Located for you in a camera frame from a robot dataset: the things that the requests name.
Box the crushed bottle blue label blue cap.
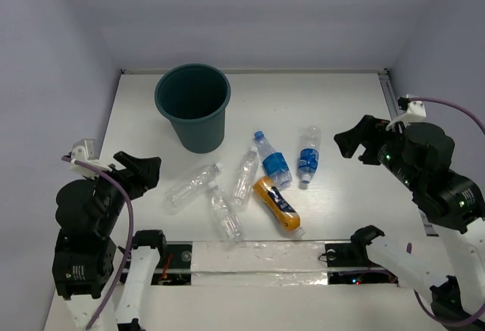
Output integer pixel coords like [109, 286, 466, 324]
[254, 131, 293, 188]

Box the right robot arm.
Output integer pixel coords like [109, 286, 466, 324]
[334, 115, 484, 330]

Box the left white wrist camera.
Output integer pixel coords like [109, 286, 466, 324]
[69, 139, 111, 178]

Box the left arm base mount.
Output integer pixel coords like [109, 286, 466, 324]
[152, 242, 192, 286]

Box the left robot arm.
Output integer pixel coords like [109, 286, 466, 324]
[52, 145, 168, 330]

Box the clear ribbed bottle white cap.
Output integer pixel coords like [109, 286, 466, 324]
[208, 181, 245, 243]

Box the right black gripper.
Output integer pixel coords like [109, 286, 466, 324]
[334, 111, 421, 189]

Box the orange plastic bottle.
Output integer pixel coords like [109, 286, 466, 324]
[252, 176, 305, 239]

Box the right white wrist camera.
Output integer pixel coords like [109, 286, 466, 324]
[386, 95, 427, 131]

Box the dark green plastic bin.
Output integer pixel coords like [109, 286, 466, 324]
[154, 64, 231, 154]

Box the clear slim bottle white cap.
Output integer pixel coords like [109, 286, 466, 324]
[231, 146, 259, 207]

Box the clear bottle blue label white cap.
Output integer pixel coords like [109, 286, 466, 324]
[297, 126, 321, 187]

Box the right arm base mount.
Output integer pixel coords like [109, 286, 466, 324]
[318, 242, 398, 286]

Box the aluminium rail right edge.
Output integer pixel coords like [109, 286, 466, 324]
[377, 70, 438, 237]

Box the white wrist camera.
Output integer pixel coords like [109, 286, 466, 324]
[69, 139, 111, 178]
[386, 95, 427, 131]

